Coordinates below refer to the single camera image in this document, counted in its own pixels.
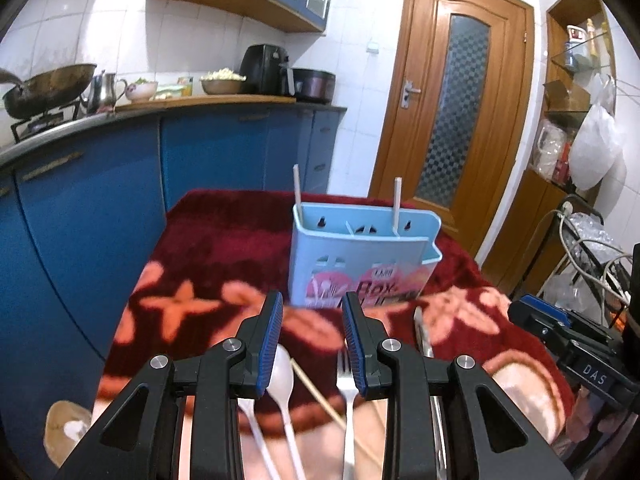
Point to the metal tongs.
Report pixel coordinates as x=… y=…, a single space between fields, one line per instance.
x=422 y=330

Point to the steel kettle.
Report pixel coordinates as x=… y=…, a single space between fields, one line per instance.
x=102 y=92

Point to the white plastic fork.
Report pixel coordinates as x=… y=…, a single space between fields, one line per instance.
x=346 y=410

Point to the floral ceramic bowl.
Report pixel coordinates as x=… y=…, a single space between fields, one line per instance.
x=141 y=91

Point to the blue kitchen base cabinet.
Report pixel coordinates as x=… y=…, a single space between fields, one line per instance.
x=100 y=200

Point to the person's right hand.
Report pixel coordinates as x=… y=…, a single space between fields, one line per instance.
x=605 y=422

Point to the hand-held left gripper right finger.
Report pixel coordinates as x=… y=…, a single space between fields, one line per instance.
x=356 y=355

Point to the wooden door with glass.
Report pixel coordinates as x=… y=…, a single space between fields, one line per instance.
x=425 y=110

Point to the dark metal wok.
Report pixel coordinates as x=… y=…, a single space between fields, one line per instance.
x=47 y=87

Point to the dark rice cooker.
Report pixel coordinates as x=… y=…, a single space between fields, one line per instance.
x=312 y=85

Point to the gas stove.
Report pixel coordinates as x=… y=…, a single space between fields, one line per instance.
x=45 y=120

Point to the bowl of chopped food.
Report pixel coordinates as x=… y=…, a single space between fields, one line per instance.
x=222 y=85

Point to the wooden chopstick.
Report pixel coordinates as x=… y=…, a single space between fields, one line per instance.
x=320 y=395

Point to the white plastic spoon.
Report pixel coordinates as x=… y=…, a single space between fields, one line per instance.
x=281 y=375
x=255 y=430

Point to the white stick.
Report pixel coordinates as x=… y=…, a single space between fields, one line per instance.
x=397 y=205
x=296 y=185

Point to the light blue utensil holder box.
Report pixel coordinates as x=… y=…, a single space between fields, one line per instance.
x=345 y=255

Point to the red floral blanket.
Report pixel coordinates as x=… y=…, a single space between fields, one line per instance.
x=215 y=250

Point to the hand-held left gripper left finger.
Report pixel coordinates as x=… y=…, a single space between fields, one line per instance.
x=267 y=345

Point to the small yellow can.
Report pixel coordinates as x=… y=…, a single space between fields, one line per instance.
x=185 y=87

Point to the wall socket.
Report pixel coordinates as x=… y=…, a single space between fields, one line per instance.
x=372 y=46

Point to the white plastic bag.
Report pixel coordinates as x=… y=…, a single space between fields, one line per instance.
x=595 y=150

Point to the wooden corner shelf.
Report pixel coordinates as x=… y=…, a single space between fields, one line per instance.
x=545 y=210

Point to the black air fryer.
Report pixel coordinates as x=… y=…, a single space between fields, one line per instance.
x=262 y=70

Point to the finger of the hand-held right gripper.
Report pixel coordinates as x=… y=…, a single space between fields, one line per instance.
x=537 y=317

